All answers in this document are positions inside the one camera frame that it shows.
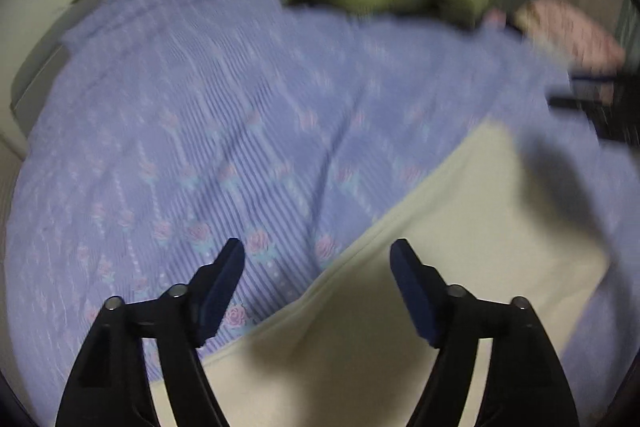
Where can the cream pants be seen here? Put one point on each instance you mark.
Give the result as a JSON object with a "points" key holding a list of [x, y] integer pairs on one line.
{"points": [[450, 217]]}

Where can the pink cloth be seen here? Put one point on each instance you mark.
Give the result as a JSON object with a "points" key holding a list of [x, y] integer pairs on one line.
{"points": [[565, 29]]}

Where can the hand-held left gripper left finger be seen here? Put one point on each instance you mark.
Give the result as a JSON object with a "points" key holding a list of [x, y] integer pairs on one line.
{"points": [[222, 279]]}

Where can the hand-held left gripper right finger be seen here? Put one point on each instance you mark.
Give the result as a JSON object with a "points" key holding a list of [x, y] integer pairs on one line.
{"points": [[412, 282]]}

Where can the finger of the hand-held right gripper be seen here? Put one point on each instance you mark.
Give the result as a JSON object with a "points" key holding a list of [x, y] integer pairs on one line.
{"points": [[575, 103], [592, 78]]}

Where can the purple floral bed sheet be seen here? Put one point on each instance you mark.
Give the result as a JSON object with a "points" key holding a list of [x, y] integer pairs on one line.
{"points": [[200, 107]]}

